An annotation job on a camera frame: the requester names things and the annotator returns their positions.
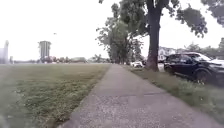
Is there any grass strip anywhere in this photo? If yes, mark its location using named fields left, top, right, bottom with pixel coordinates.
left=121, top=64, right=224, bottom=124

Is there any black car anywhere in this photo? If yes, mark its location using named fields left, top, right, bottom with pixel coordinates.
left=163, top=51, right=224, bottom=84

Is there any large tree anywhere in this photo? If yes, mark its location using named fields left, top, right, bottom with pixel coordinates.
left=98, top=0, right=224, bottom=72

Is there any white car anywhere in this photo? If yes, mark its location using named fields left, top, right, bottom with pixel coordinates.
left=130, top=60, right=144, bottom=69

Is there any pale tall building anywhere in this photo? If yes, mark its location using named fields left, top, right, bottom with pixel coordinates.
left=0, top=39, right=10, bottom=64

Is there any grey concrete path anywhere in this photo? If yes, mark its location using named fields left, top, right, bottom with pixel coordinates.
left=58, top=63, right=224, bottom=128

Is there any group of trees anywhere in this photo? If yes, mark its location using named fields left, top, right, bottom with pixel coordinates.
left=184, top=37, right=224, bottom=61

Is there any distant row of trees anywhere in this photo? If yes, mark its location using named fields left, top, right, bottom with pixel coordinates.
left=49, top=55, right=111, bottom=64

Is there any wide grass field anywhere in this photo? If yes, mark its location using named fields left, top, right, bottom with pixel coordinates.
left=0, top=63, right=112, bottom=128

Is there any tall tower building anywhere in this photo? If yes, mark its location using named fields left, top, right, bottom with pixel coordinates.
left=37, top=40, right=52, bottom=64

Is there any pale house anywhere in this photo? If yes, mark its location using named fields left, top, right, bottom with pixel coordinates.
left=157, top=46, right=178, bottom=63

